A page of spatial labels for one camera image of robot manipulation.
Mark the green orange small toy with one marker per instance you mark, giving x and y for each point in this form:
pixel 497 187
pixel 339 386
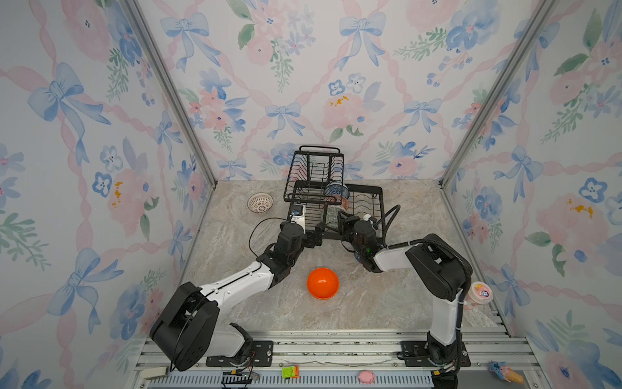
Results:
pixel 290 372

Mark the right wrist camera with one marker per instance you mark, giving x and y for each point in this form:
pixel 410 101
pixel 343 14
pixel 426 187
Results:
pixel 368 219

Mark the blue floral bowl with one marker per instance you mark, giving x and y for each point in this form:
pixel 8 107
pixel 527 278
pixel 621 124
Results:
pixel 333 189

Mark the black wire dish rack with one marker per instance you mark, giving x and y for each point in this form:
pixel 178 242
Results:
pixel 316 191

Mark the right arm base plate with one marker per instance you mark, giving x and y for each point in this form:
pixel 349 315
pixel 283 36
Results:
pixel 421 353

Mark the red patterned bowl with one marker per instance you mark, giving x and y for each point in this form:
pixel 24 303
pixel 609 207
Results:
pixel 345 194

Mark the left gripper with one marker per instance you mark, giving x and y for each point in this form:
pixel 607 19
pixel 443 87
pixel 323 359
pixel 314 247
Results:
pixel 310 241

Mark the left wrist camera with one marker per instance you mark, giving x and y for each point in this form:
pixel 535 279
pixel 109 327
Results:
pixel 296 214

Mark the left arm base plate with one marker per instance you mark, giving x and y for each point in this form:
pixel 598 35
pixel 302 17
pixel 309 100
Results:
pixel 259 353

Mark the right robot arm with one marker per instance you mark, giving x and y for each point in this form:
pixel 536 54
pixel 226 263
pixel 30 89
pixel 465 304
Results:
pixel 443 271

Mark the white lattice bowl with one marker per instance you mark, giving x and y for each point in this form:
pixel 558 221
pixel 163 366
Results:
pixel 260 203

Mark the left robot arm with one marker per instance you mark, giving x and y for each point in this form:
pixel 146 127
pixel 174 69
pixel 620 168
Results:
pixel 187 328

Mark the ice cream cone toy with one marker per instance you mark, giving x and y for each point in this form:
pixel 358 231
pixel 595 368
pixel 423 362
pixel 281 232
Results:
pixel 503 372

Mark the green patterned bowl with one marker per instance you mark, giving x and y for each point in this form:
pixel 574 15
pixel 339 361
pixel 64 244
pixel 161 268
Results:
pixel 332 218

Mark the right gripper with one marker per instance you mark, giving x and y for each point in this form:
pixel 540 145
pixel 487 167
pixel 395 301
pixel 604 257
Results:
pixel 344 225

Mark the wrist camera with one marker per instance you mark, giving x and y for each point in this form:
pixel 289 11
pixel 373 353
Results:
pixel 368 219
pixel 296 214

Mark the beige small block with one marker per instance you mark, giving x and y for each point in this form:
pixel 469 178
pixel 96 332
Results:
pixel 154 372

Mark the pink round toy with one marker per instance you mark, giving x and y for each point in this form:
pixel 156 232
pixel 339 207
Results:
pixel 367 377

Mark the pink lidded cup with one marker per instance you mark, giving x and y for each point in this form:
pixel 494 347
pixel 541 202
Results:
pixel 479 294

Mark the orange plastic bowl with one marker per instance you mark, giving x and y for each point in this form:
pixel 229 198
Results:
pixel 323 283

